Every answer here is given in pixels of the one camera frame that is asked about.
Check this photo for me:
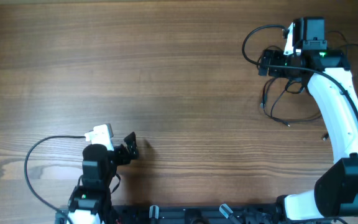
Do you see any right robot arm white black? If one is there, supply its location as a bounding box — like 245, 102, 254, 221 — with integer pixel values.
257, 17, 358, 222

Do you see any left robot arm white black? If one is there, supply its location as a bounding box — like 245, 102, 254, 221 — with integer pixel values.
55, 132, 139, 223

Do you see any black usb cable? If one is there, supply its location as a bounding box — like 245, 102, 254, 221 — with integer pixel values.
259, 77, 323, 127
321, 30, 358, 141

